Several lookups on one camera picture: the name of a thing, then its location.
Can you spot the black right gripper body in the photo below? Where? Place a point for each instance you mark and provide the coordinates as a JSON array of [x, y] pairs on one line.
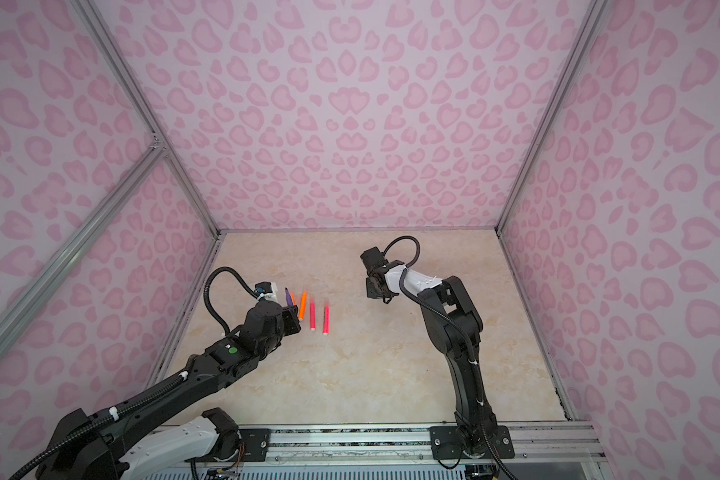
[[373, 290]]

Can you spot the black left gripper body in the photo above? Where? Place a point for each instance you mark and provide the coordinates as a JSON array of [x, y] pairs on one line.
[[288, 325]]

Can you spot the pink highlighter pen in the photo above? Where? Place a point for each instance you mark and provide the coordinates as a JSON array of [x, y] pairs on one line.
[[312, 315], [326, 319]]

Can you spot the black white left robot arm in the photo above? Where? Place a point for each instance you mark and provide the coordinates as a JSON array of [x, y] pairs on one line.
[[94, 446]]

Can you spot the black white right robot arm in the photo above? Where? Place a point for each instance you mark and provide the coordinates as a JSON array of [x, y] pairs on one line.
[[454, 327]]

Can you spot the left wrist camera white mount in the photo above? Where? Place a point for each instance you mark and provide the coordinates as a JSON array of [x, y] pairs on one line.
[[266, 290]]

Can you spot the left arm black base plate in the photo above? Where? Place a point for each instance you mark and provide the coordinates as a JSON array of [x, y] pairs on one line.
[[246, 445]]

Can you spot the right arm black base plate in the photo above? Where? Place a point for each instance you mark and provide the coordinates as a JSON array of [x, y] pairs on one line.
[[449, 442]]

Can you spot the diagonal aluminium wall strut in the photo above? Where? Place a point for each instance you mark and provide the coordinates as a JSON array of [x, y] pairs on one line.
[[16, 318]]

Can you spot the aluminium front rail frame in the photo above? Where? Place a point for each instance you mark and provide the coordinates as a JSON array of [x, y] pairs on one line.
[[544, 450]]

